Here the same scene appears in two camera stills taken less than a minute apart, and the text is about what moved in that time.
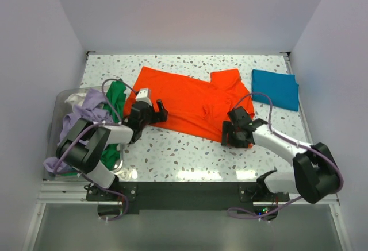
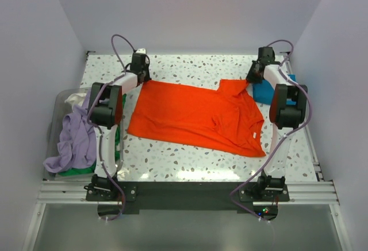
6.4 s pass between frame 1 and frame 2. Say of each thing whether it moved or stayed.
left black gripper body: moved
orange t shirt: moved
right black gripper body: moved
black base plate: stayed
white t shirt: stayed
